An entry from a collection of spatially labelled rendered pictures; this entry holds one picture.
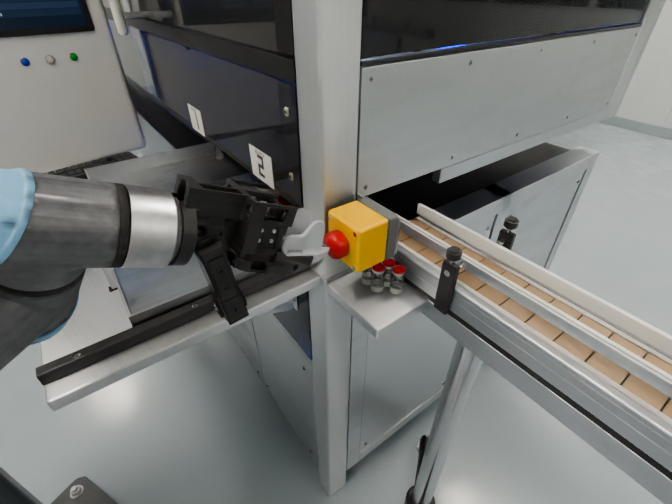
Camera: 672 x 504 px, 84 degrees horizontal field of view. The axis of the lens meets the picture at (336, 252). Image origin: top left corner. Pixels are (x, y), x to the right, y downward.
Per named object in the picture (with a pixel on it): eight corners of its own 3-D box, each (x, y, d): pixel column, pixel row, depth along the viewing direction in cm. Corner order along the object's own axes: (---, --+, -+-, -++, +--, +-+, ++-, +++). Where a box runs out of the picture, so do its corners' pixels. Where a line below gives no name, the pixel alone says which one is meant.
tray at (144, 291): (265, 199, 87) (264, 185, 85) (329, 252, 70) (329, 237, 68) (104, 248, 71) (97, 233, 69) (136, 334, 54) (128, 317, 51)
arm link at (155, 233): (122, 284, 32) (104, 240, 37) (177, 282, 35) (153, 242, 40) (136, 203, 29) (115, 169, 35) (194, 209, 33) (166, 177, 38)
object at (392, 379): (281, 179, 297) (270, 57, 245) (515, 345, 163) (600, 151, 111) (150, 218, 249) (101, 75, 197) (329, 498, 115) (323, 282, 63)
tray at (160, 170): (218, 152, 110) (216, 140, 108) (258, 183, 93) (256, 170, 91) (89, 182, 94) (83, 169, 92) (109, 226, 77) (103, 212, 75)
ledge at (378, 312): (387, 262, 70) (387, 254, 69) (439, 300, 62) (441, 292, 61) (326, 291, 64) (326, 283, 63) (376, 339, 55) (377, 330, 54)
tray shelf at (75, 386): (213, 153, 114) (211, 147, 113) (355, 268, 69) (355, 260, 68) (25, 196, 91) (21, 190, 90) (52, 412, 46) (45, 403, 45)
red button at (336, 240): (341, 243, 55) (341, 220, 53) (358, 256, 53) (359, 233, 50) (320, 252, 54) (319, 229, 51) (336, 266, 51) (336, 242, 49)
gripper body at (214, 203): (304, 209, 40) (194, 195, 32) (281, 277, 43) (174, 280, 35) (271, 184, 45) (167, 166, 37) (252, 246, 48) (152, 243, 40)
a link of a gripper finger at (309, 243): (354, 227, 48) (296, 221, 41) (338, 267, 49) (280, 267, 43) (339, 217, 50) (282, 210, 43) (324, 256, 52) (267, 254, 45)
